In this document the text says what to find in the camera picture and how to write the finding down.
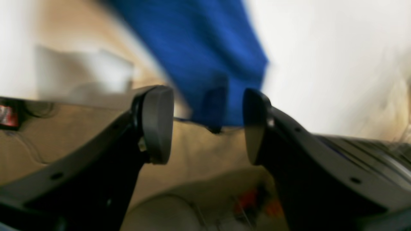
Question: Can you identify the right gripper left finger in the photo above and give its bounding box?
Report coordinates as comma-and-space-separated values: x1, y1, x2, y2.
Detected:
1, 85, 174, 231

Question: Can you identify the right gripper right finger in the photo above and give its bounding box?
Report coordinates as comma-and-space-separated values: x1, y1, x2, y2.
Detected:
242, 88, 411, 231

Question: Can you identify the dark blue t-shirt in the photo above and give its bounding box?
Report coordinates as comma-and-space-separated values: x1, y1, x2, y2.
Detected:
106, 0, 268, 132

